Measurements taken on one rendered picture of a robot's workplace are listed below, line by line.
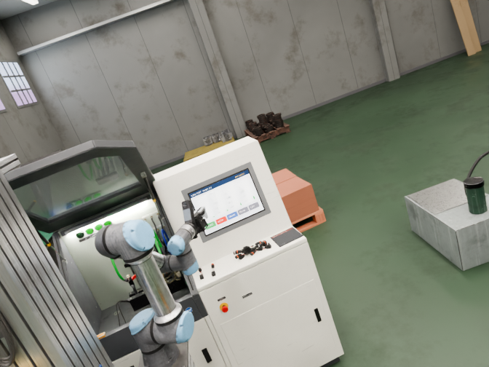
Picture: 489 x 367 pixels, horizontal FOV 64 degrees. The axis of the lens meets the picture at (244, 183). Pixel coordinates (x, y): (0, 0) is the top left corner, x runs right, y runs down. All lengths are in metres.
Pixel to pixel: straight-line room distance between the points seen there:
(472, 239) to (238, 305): 1.90
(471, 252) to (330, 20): 8.29
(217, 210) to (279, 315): 0.74
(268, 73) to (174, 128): 2.79
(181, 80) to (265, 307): 8.27
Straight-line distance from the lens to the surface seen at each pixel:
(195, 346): 2.50
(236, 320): 2.46
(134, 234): 1.43
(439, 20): 12.22
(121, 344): 2.43
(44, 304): 1.39
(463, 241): 3.41
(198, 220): 1.87
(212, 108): 10.26
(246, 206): 2.47
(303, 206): 4.46
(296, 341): 2.69
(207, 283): 2.30
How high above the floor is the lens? 2.11
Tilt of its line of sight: 18 degrees down
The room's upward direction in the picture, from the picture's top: 20 degrees counter-clockwise
